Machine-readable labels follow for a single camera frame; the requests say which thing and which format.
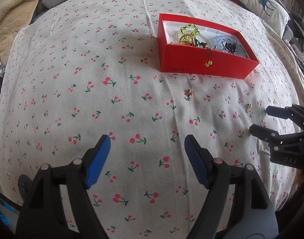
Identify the small silver gold earring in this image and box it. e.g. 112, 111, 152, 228
187, 88, 194, 101

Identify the black flower hair clip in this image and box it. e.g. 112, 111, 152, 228
223, 42, 238, 55

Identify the gold ring with green stone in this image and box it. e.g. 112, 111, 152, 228
178, 33, 201, 48

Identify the right hand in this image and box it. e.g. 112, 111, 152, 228
295, 169, 304, 187

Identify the grey office chair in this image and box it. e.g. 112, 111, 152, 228
283, 12, 304, 61

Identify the cherry print bed sheet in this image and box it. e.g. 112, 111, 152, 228
0, 0, 304, 238

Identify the white deer print pillow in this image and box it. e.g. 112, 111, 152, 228
238, 0, 290, 38

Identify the red cardboard box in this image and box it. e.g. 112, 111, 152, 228
157, 14, 259, 79

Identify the beige quilted blanket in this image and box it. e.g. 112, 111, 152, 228
0, 0, 39, 66

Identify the light blue beaded bracelet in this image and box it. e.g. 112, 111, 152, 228
211, 35, 247, 58

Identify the dark small bead bracelet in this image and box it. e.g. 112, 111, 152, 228
220, 39, 243, 55

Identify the green beaded bracelet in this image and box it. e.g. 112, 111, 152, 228
179, 23, 214, 68

